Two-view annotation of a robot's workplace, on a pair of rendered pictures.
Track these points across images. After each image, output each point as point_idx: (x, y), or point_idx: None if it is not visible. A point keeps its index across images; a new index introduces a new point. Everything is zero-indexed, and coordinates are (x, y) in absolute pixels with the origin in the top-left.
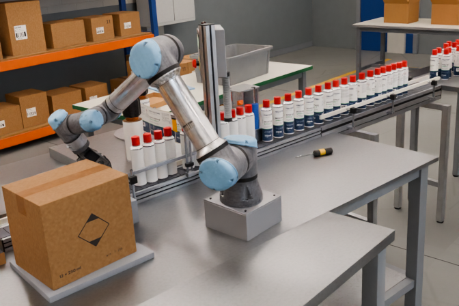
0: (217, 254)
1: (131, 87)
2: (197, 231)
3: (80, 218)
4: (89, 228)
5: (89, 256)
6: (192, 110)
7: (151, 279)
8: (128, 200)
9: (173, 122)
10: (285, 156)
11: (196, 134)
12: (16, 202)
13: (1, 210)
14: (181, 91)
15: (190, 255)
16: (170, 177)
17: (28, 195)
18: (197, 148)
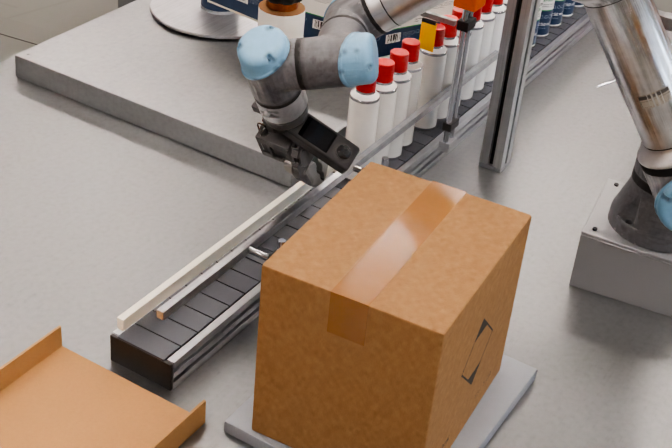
0: (657, 361)
1: None
2: (563, 298)
3: (472, 337)
4: (475, 351)
5: (461, 409)
6: (671, 63)
7: (579, 440)
8: (519, 270)
9: (426, 30)
10: (570, 82)
11: (671, 116)
12: (327, 310)
13: (42, 255)
14: (653, 17)
15: (606, 369)
16: (406, 154)
17: (371, 295)
18: (660, 146)
